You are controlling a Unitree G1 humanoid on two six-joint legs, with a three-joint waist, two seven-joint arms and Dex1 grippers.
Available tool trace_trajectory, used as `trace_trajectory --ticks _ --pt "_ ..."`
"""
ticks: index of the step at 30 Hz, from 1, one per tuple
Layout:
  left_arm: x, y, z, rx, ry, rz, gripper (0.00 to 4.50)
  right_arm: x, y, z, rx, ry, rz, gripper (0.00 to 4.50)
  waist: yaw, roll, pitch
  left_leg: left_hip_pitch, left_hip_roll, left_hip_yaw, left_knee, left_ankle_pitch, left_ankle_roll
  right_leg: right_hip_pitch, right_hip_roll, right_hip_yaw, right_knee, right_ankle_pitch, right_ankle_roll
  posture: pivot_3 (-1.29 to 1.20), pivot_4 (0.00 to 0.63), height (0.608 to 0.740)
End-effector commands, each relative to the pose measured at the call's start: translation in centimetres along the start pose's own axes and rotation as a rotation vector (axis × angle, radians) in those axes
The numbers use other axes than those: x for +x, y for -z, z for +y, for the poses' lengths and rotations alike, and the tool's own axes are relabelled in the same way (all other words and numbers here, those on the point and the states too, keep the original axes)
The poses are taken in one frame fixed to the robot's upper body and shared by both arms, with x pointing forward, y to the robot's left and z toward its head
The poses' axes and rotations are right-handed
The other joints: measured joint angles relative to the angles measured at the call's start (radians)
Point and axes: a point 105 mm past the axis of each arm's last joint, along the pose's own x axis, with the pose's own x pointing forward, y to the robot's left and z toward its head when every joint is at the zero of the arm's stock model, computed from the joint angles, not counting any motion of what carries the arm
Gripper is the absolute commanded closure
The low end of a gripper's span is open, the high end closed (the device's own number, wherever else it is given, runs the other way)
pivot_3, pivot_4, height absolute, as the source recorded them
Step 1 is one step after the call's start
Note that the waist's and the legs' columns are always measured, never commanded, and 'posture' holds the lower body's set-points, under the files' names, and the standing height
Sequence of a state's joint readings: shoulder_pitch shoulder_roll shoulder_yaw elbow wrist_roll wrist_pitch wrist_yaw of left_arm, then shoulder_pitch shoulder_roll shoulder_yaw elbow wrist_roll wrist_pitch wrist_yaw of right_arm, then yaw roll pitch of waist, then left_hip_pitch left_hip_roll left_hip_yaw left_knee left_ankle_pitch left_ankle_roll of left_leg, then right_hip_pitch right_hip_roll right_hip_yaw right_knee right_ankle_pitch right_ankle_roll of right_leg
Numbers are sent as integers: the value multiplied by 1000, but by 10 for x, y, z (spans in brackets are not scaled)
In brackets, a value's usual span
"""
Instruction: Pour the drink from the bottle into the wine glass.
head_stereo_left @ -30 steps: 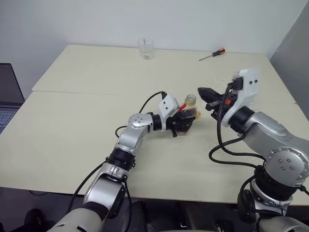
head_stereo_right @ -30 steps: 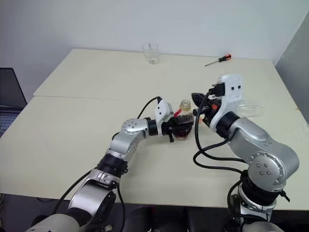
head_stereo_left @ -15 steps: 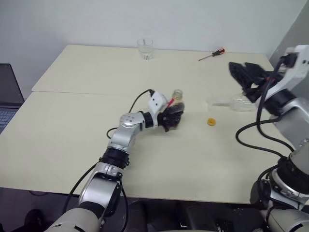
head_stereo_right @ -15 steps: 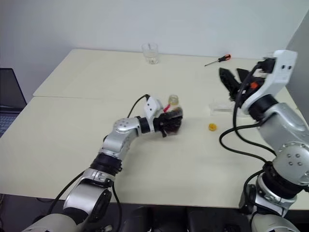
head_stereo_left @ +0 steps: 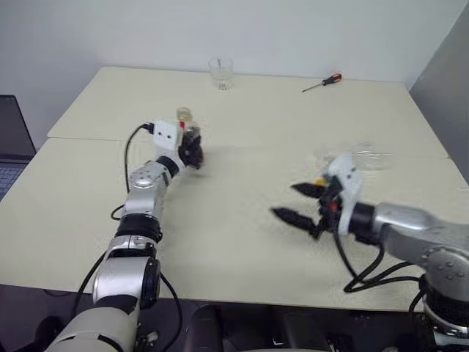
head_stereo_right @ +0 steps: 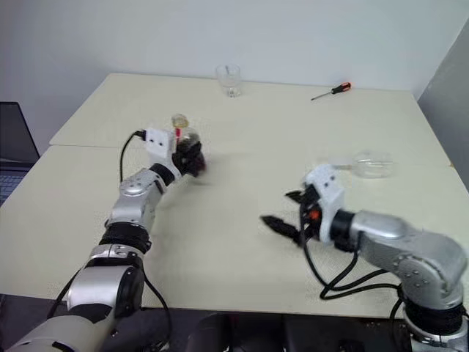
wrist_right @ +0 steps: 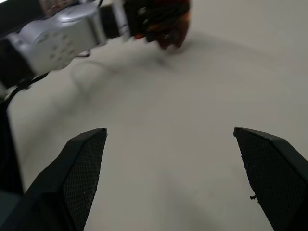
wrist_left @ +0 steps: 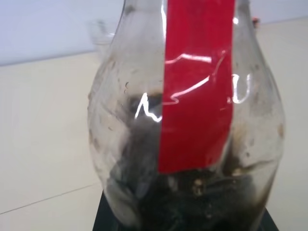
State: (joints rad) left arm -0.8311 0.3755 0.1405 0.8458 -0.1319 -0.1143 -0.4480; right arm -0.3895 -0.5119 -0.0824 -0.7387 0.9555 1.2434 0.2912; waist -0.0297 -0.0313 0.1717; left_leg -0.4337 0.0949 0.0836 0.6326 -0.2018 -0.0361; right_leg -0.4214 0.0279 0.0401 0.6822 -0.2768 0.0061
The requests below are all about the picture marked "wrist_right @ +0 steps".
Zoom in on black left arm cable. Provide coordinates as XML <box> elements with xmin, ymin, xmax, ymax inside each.
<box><xmin>2</xmin><ymin>72</ymin><xmax>49</xmax><ymax>104</ymax></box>

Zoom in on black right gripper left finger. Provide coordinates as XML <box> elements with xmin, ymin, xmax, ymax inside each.
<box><xmin>4</xmin><ymin>128</ymin><xmax>108</xmax><ymax>231</ymax></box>

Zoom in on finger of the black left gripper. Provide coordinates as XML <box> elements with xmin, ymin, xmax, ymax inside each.
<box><xmin>145</xmin><ymin>30</ymin><xmax>178</xmax><ymax>50</ymax></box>

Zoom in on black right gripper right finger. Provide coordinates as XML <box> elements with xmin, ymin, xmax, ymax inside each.
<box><xmin>232</xmin><ymin>126</ymin><xmax>308</xmax><ymax>231</ymax></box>

